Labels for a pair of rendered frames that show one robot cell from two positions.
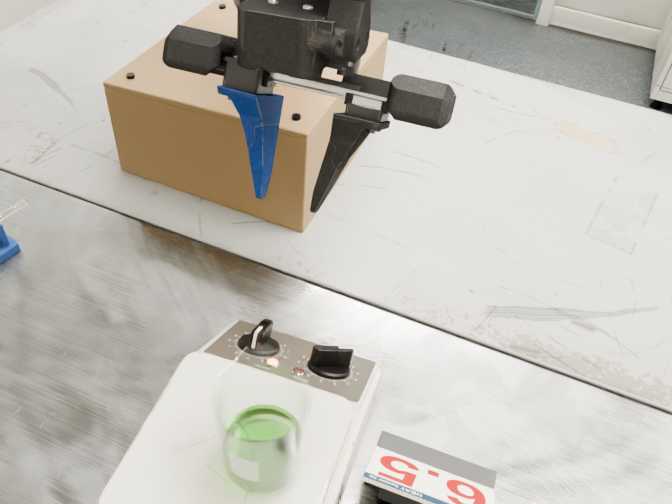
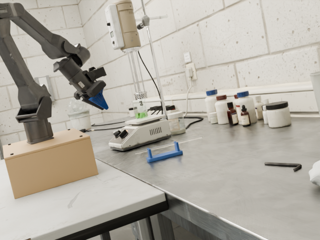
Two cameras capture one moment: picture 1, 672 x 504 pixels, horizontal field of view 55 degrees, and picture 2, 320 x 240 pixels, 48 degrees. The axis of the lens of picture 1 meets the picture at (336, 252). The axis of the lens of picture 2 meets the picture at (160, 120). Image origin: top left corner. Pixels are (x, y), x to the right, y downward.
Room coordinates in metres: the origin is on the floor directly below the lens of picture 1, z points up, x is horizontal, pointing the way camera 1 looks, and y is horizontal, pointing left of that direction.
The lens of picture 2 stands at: (1.02, 1.08, 1.11)
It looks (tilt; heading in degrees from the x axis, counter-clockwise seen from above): 6 degrees down; 229
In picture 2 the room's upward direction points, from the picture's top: 12 degrees counter-clockwise
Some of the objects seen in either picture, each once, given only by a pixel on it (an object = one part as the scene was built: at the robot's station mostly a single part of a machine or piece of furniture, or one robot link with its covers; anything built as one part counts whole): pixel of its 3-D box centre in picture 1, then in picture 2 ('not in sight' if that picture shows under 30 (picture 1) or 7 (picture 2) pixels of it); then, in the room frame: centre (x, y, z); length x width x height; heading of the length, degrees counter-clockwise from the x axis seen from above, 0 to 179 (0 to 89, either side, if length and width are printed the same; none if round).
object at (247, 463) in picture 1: (262, 422); (139, 108); (0.18, 0.03, 1.02); 0.06 x 0.05 x 0.08; 12
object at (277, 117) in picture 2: not in sight; (278, 114); (0.02, 0.49, 0.94); 0.07 x 0.07 x 0.07
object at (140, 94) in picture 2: not in sight; (136, 74); (-0.10, -0.30, 1.17); 0.07 x 0.07 x 0.25
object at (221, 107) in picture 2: not in sight; (223, 109); (-0.08, 0.21, 0.95); 0.06 x 0.06 x 0.11
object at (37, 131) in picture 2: not in sight; (38, 130); (0.60, 0.08, 1.04); 0.07 x 0.07 x 0.06; 79
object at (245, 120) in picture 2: not in sight; (245, 115); (-0.01, 0.35, 0.94); 0.03 x 0.03 x 0.07
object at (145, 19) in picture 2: not in sight; (142, 23); (-0.22, -0.31, 1.41); 0.25 x 0.11 x 0.05; 161
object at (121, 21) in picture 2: not in sight; (122, 27); (-0.09, -0.31, 1.40); 0.15 x 0.11 x 0.24; 161
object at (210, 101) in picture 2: not in sight; (214, 105); (-0.15, 0.11, 0.96); 0.07 x 0.07 x 0.13
